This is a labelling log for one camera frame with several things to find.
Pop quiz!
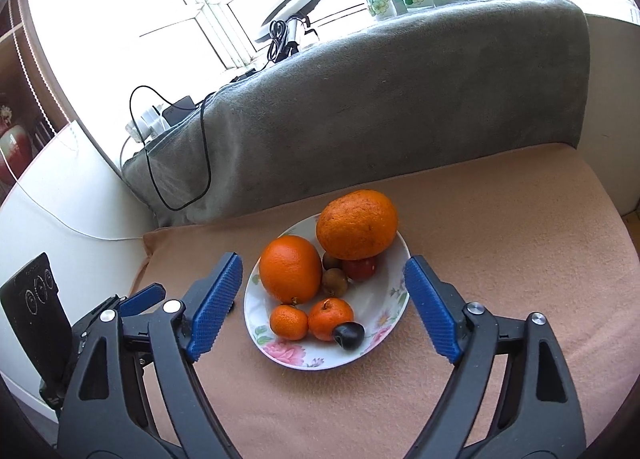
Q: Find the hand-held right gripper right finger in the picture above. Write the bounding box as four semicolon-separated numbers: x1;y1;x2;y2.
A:
403;255;587;459

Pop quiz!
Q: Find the small mandarin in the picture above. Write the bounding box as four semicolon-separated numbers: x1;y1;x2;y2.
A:
269;304;309;341

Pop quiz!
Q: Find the grey blanket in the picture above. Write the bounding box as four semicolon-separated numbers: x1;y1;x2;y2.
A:
121;0;591;229

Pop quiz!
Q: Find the black power adapter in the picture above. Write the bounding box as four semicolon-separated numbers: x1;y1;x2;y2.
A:
162;95;198;126

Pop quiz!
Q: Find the dark purple plum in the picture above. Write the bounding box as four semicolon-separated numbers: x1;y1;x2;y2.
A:
332;321;364;352

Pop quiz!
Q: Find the white bead cord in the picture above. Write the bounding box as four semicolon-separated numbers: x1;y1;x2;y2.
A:
10;0;81;155

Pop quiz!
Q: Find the wooden shelf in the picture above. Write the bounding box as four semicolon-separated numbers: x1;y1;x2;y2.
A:
0;0;61;185

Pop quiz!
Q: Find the coiled black cable bundle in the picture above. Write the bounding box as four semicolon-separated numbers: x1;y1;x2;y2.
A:
267;14;321;62

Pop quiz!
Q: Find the white window frame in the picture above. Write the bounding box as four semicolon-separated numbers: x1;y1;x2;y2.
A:
140;0;361;75

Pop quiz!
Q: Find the white ring light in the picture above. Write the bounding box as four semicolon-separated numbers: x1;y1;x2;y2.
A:
252;0;336;42

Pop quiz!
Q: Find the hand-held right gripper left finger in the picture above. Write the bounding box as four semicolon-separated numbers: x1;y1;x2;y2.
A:
56;251;244;459

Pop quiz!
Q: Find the peach blanket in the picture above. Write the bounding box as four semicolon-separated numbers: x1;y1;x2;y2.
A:
132;142;640;459

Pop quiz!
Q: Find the large smooth orange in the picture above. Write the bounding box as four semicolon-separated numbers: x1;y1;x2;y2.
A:
259;235;323;305

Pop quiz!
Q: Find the white power strip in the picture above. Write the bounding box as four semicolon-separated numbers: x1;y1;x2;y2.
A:
124;106;173;145

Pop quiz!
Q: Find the black power cable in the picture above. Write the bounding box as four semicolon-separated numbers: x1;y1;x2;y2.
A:
129;85;216;212

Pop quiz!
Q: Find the red vase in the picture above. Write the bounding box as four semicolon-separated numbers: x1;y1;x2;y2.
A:
0;106;33;185

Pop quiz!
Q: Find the medium mandarin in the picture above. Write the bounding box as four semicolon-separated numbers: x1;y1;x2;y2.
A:
307;298;355;342

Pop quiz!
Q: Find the floral white plate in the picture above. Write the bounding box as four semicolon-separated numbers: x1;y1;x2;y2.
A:
243;212;411;371

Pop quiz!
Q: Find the red tomato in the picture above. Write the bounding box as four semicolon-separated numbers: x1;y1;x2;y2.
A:
342;255;378;282

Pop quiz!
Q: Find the large rough-skinned orange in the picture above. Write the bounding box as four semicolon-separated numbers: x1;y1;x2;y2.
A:
316;190;399;261

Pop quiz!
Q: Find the thin white cable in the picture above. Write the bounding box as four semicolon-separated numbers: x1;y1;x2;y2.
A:
0;134;151;242

